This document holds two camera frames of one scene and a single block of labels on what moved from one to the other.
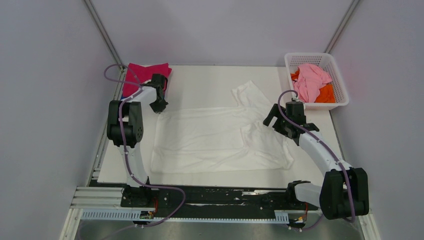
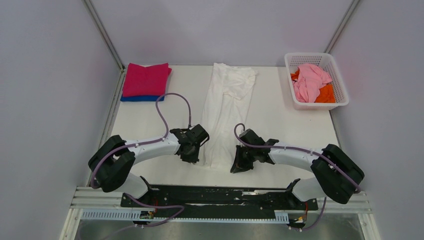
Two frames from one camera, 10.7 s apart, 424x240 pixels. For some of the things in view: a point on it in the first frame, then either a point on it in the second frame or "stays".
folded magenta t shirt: x=136 y=75 stays
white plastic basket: x=316 y=80 stays
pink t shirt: x=311 y=78 stays
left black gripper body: x=159 y=105 to x=191 y=156
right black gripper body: x=281 y=127 to x=244 y=161
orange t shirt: x=326 y=94 stays
